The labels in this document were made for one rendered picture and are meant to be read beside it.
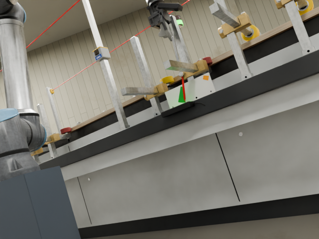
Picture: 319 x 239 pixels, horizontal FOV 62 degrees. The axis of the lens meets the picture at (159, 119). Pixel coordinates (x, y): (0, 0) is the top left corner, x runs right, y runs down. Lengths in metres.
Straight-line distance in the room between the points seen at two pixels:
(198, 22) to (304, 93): 4.69
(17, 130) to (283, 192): 1.24
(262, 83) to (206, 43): 4.46
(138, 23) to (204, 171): 4.62
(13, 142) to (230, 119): 0.91
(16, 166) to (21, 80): 0.43
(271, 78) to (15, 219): 1.08
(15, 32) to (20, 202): 0.78
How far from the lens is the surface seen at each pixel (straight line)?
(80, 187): 2.32
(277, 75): 1.18
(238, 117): 1.26
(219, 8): 1.03
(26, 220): 1.03
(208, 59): 1.43
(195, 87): 1.30
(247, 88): 1.20
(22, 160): 1.11
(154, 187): 1.81
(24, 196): 1.02
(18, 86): 1.35
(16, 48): 1.41
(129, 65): 5.61
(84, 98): 5.76
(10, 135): 1.13
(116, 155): 1.68
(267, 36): 1.42
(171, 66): 1.08
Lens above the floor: 0.55
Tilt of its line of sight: 5 degrees up
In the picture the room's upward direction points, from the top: 18 degrees counter-clockwise
